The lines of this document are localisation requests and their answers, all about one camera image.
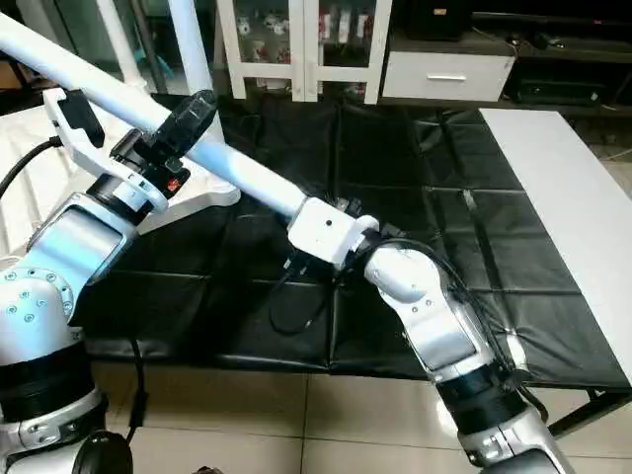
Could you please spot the white plastic table top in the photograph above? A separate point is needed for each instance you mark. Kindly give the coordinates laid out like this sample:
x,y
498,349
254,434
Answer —
x,y
197,188

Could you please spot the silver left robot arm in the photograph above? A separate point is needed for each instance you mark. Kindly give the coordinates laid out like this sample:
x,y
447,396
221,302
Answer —
x,y
59,286

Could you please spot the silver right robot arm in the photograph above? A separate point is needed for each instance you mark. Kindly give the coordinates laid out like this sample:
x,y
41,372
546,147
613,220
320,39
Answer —
x,y
434,316

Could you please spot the black work mat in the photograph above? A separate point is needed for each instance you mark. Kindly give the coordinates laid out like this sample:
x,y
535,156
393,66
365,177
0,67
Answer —
x,y
415,217

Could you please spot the white glass-door cabinet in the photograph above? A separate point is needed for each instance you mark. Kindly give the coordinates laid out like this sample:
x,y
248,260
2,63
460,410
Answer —
x,y
296,49

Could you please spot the white drawer unit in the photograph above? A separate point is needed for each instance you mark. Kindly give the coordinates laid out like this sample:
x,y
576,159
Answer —
x,y
444,77

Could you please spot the white flat panel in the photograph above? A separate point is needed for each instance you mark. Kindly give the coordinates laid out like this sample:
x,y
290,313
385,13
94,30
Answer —
x,y
573,207

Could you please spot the black speaker box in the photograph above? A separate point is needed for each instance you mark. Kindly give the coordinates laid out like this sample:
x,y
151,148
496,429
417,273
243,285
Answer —
x,y
434,18

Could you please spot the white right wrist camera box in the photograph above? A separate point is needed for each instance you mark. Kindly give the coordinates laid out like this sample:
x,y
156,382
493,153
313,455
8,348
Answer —
x,y
328,232

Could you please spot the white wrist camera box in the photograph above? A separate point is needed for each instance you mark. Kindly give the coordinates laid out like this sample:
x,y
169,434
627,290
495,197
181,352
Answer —
x,y
74,123
328,232

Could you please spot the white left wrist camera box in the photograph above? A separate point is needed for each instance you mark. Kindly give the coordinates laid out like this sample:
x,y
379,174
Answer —
x,y
74,123

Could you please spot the black metal table frame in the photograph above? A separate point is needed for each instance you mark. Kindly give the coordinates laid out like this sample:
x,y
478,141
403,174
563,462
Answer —
x,y
588,415

